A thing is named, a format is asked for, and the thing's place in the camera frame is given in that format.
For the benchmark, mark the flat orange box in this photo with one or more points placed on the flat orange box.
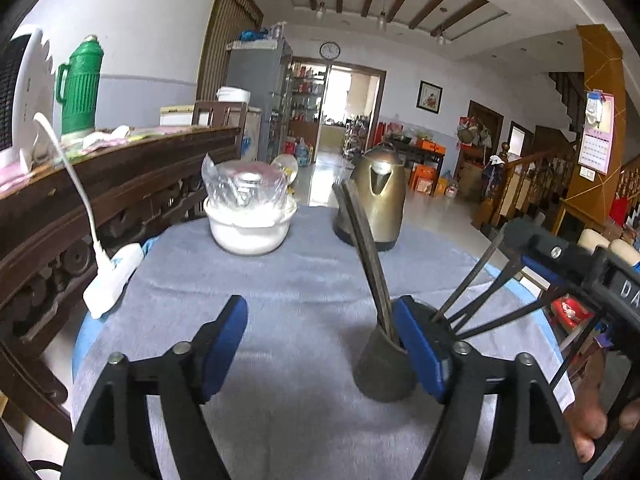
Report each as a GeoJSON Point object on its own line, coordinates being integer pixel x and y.
{"type": "Point", "coordinates": [431, 147]}

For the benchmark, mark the clear plastic bag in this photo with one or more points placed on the clear plastic bag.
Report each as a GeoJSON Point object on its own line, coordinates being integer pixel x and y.
{"type": "Point", "coordinates": [240, 180]}

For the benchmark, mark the slim metal chopstick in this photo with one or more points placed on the slim metal chopstick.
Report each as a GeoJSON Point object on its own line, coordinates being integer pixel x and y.
{"type": "Point", "coordinates": [485, 291]}
{"type": "Point", "coordinates": [376, 260]}
{"type": "Point", "coordinates": [475, 268]}
{"type": "Point", "coordinates": [365, 260]}
{"type": "Point", "coordinates": [500, 319]}

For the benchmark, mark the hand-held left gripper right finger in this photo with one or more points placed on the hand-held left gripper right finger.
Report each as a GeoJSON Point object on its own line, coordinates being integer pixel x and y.
{"type": "Point", "coordinates": [420, 345]}

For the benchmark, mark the blue table cover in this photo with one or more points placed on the blue table cover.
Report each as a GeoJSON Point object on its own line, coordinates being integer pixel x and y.
{"type": "Point", "coordinates": [85, 330]}

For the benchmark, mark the framed wall picture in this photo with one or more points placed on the framed wall picture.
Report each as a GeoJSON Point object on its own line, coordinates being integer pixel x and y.
{"type": "Point", "coordinates": [430, 96]}

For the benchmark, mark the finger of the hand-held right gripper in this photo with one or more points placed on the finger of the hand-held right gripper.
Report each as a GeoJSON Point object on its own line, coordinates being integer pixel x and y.
{"type": "Point", "coordinates": [530, 240]}

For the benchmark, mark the shelf with bottles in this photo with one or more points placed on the shelf with bottles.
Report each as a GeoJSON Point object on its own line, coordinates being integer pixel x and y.
{"type": "Point", "coordinates": [302, 85]}

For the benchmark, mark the round wall clock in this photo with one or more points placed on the round wall clock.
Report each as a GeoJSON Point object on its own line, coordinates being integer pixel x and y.
{"type": "Point", "coordinates": [330, 50]}

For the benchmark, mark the red plastic chair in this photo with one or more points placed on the red plastic chair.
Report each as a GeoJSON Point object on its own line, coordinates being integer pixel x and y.
{"type": "Point", "coordinates": [570, 310]}

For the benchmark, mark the dark wooden sideboard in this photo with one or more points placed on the dark wooden sideboard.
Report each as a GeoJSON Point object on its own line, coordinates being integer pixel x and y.
{"type": "Point", "coordinates": [125, 185]}

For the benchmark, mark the grey refrigerator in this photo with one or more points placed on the grey refrigerator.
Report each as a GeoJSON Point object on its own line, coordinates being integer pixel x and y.
{"type": "Point", "coordinates": [255, 75]}

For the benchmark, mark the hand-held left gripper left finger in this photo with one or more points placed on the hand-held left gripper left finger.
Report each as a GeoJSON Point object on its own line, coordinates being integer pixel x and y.
{"type": "Point", "coordinates": [227, 345]}

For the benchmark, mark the wooden chair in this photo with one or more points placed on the wooden chair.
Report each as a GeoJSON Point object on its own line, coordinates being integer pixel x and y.
{"type": "Point", "coordinates": [220, 106]}

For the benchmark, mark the tall orange box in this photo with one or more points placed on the tall orange box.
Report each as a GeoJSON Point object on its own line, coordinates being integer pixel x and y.
{"type": "Point", "coordinates": [422, 180]}

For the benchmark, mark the person's right hand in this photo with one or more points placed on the person's right hand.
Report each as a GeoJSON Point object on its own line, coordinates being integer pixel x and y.
{"type": "Point", "coordinates": [585, 410]}

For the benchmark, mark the white chest freezer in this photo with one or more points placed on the white chest freezer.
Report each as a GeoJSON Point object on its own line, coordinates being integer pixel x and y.
{"type": "Point", "coordinates": [175, 115]}

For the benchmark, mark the blue plastic bag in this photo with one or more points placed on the blue plastic bag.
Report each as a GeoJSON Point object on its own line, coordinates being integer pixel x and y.
{"type": "Point", "coordinates": [252, 35]}

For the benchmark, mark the gold electric kettle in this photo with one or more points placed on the gold electric kettle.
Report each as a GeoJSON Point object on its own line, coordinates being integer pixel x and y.
{"type": "Point", "coordinates": [380, 200]}

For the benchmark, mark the pendant ceiling lamp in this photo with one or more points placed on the pendant ceiling lamp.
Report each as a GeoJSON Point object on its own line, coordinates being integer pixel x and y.
{"type": "Point", "coordinates": [382, 16]}
{"type": "Point", "coordinates": [321, 9]}
{"type": "Point", "coordinates": [440, 35]}

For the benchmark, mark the white rice cooker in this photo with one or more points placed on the white rice cooker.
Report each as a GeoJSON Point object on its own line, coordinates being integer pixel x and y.
{"type": "Point", "coordinates": [232, 94]}

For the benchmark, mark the wooden dining table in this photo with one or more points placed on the wooden dining table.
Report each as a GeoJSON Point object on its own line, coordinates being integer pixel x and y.
{"type": "Point", "coordinates": [405, 152]}

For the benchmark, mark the white electric heater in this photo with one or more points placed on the white electric heater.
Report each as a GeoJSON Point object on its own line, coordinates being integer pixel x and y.
{"type": "Point", "coordinates": [35, 85]}

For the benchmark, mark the green thermos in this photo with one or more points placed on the green thermos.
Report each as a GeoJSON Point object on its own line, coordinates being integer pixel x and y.
{"type": "Point", "coordinates": [80, 90]}

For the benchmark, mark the metal chopstick holder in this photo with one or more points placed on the metal chopstick holder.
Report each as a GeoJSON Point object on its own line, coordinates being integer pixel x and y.
{"type": "Point", "coordinates": [380, 370]}

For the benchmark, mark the pink wall calendar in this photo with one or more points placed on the pink wall calendar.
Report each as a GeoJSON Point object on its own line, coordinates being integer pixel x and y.
{"type": "Point", "coordinates": [595, 150]}

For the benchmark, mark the cream armchair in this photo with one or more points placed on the cream armchair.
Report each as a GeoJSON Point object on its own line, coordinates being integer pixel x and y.
{"type": "Point", "coordinates": [590, 237]}

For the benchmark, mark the wooden stair railing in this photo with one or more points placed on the wooden stair railing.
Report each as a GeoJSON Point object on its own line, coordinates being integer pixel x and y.
{"type": "Point", "coordinates": [530, 180]}

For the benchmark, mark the grey tablecloth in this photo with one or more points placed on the grey tablecloth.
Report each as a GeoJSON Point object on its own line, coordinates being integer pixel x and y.
{"type": "Point", "coordinates": [300, 285]}

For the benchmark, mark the small white fan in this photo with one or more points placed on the small white fan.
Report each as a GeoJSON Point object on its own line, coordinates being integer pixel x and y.
{"type": "Point", "coordinates": [287, 165]}

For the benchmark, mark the white bowl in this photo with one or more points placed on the white bowl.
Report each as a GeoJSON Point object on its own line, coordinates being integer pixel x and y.
{"type": "Point", "coordinates": [250, 235]}

